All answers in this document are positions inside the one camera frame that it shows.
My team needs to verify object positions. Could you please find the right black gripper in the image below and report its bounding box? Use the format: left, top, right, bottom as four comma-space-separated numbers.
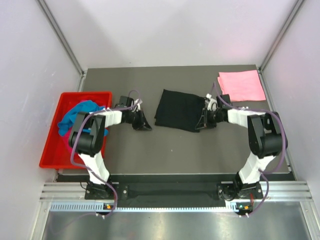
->
196, 107, 222, 130

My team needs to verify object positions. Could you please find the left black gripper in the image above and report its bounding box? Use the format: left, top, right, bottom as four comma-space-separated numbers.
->
126, 108, 152, 131

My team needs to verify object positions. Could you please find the black t shirt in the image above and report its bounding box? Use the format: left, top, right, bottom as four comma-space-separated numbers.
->
154, 89, 205, 133

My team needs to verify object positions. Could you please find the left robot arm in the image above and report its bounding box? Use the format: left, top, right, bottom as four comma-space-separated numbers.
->
68, 96, 152, 199

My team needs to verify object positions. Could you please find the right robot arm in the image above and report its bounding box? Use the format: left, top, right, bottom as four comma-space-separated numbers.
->
195, 93, 288, 198

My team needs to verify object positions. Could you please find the pink folded t shirt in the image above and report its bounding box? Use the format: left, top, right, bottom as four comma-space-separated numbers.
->
217, 70, 266, 102

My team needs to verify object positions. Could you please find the blue t shirt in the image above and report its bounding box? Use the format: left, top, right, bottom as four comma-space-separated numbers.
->
57, 100, 105, 137

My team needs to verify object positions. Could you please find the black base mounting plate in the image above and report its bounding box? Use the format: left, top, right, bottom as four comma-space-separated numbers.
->
84, 182, 263, 201

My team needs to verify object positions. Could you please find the magenta t shirt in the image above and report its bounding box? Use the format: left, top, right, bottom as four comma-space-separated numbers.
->
62, 130, 72, 153

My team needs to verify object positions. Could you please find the red plastic bin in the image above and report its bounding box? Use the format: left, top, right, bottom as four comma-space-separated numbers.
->
39, 91, 113, 170

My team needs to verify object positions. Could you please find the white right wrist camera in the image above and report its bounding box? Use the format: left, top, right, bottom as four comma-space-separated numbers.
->
205, 93, 218, 112

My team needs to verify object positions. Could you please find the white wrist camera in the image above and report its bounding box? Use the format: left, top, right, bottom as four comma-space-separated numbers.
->
131, 99, 143, 113
205, 93, 218, 112

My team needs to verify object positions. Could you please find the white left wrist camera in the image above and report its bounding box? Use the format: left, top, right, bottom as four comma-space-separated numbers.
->
131, 99, 143, 113

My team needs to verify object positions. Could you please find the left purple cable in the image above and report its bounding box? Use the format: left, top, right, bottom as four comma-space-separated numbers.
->
70, 89, 141, 221

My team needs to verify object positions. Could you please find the purple cable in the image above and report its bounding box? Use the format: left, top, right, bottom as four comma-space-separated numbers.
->
70, 89, 141, 221
211, 81, 288, 216

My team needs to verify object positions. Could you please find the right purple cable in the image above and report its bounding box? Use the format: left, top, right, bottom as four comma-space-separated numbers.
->
211, 81, 288, 216

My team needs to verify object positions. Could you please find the grey slotted cable duct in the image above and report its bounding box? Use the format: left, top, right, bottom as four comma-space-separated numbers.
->
49, 202, 244, 213

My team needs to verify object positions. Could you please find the right aluminium frame post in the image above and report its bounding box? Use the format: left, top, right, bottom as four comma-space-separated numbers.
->
257, 0, 307, 73

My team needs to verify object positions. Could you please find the aluminium frame post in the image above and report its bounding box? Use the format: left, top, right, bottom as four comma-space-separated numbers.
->
257, 0, 307, 73
35, 0, 85, 77

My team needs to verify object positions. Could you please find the aluminium front rail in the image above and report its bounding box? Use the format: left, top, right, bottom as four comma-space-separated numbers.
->
40, 181, 312, 202

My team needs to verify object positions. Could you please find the left aluminium frame post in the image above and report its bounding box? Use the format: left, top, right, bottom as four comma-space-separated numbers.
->
35, 0, 85, 77

